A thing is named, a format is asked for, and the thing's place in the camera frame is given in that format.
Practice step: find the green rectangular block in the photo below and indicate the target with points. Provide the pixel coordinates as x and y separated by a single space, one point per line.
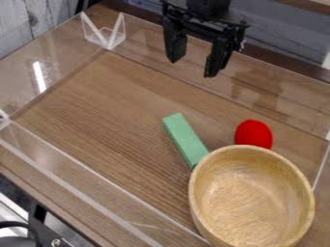
184 139

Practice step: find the clear acrylic enclosure wall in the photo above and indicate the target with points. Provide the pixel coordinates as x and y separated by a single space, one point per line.
84 94

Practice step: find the black table frame bracket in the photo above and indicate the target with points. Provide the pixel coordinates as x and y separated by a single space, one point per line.
48 237

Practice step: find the wooden bowl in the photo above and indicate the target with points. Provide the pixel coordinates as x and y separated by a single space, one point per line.
250 198

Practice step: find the red plush strawberry toy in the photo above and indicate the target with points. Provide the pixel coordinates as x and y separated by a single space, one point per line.
254 133

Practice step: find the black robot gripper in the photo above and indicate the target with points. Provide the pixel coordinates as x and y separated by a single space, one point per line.
204 19

